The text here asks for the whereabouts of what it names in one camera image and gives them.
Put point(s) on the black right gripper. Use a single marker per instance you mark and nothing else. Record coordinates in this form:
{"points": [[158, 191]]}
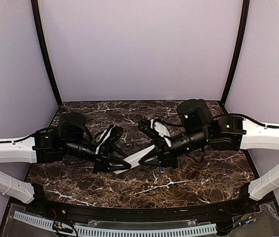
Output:
{"points": [[162, 152]]}

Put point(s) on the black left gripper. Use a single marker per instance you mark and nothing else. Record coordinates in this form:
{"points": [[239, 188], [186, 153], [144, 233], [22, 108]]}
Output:
{"points": [[105, 158]]}

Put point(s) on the white remote control body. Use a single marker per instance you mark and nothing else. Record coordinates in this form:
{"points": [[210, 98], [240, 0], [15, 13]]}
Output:
{"points": [[133, 159]]}

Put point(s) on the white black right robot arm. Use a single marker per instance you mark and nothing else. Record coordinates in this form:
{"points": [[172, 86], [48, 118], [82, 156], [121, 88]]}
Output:
{"points": [[226, 132]]}

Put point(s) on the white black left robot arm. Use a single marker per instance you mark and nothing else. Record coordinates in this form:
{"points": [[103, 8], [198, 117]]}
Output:
{"points": [[70, 137]]}

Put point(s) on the left small circuit board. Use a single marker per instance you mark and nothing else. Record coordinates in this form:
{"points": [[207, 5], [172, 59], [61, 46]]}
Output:
{"points": [[60, 229]]}

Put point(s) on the small circuit board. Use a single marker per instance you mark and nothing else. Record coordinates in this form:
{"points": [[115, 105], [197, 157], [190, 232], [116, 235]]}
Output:
{"points": [[60, 229], [247, 220]]}

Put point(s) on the right small circuit board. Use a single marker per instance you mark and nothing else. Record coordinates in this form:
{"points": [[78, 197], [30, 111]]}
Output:
{"points": [[247, 220]]}

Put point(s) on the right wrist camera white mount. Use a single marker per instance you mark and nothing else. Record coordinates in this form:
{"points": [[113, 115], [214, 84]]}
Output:
{"points": [[161, 130]]}

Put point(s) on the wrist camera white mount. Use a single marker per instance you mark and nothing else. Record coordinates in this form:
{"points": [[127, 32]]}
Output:
{"points": [[161, 130], [104, 135]]}

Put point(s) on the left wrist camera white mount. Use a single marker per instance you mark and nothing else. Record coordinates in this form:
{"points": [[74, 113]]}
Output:
{"points": [[104, 135]]}

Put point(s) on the white slotted cable duct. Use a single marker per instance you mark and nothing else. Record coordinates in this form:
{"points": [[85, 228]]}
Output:
{"points": [[81, 230]]}

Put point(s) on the black curved front table rail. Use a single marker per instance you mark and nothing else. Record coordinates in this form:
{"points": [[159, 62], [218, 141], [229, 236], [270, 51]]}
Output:
{"points": [[83, 214]]}

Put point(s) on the black left corner frame post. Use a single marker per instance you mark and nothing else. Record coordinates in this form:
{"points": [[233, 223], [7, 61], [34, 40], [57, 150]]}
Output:
{"points": [[44, 51]]}

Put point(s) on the black corner frame post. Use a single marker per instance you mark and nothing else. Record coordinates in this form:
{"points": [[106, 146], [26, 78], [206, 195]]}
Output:
{"points": [[237, 51], [44, 51]]}

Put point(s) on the black right corner frame post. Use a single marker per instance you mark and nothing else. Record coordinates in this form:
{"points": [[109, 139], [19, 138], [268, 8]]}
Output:
{"points": [[237, 51]]}

